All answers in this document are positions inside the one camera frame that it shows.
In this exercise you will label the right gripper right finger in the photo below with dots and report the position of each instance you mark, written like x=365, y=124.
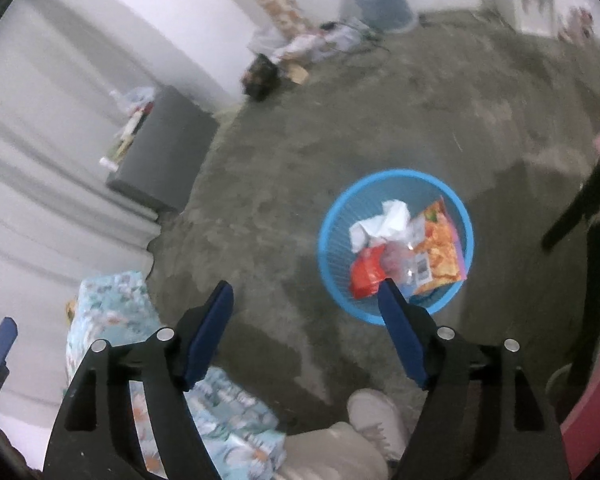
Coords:
x=482, y=419

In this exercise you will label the clutter on cabinet top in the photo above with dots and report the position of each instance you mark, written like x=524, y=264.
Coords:
x=135, y=105

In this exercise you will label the blue trash basket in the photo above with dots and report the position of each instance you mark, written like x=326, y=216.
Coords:
x=363, y=200

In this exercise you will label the red snack wrapper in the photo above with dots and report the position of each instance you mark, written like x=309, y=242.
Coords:
x=367, y=272

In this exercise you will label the orange chip bag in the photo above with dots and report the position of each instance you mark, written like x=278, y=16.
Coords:
x=438, y=252

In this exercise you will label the dark bag on floor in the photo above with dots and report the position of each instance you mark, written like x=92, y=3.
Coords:
x=260, y=79

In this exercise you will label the white shoe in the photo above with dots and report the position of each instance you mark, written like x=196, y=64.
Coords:
x=374, y=415

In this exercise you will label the grey curtain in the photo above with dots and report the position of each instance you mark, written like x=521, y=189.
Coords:
x=59, y=223

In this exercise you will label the floral tablecloth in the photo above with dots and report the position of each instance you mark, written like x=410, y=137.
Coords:
x=144, y=400

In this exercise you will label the dark grey cabinet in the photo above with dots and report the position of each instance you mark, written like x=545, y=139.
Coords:
x=161, y=166

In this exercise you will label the crumpled white paper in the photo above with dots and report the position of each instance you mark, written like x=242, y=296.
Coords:
x=389, y=226

